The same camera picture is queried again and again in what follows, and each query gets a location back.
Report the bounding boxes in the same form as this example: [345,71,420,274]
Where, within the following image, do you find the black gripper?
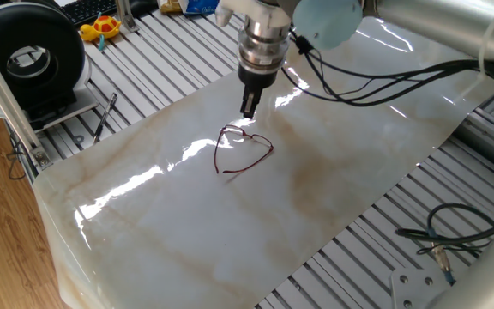
[237,62,282,120]

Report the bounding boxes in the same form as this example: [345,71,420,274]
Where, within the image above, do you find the red framed glasses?
[213,124,274,175]

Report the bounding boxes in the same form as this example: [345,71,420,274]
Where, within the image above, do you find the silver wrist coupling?
[237,16,292,73]

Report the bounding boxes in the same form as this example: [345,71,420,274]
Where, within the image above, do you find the blue snack bag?
[178,0,221,16]

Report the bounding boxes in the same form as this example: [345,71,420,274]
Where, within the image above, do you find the glossy marble pattern mat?
[32,15,494,309]

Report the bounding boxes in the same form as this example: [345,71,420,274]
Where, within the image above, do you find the yellow snack bag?
[160,0,184,14]

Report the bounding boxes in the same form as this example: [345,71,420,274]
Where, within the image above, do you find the black computer mouse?
[129,0,160,18]

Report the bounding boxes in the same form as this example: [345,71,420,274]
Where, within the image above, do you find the black pen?
[92,92,118,145]

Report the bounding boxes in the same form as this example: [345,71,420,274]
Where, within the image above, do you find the short aluminium upright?
[115,0,140,33]

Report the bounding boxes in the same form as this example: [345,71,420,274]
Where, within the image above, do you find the yellow turtle toy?
[79,12,123,52]

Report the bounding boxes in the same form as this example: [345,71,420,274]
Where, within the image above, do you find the black keyboard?
[60,0,119,27]

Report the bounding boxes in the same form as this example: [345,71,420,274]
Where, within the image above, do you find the black round fan device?
[0,1,100,132]

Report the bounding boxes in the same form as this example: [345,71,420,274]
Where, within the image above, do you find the white printed wrist mount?
[214,0,293,29]

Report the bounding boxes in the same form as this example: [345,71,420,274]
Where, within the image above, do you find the black looped cable with plug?
[395,203,494,287]

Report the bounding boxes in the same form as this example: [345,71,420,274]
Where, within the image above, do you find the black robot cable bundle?
[280,29,494,145]

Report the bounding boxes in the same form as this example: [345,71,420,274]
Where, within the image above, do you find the metal corner bracket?
[32,145,54,171]

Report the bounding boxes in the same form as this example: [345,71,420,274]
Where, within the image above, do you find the aluminium table edge rail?
[452,109,494,167]

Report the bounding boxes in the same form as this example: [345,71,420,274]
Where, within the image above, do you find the thin black floor cable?
[5,132,27,181]

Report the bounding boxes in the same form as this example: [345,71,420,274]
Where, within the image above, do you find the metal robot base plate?
[389,266,452,309]

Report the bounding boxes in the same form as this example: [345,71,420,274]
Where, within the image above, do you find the aluminium frame post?
[0,25,54,171]

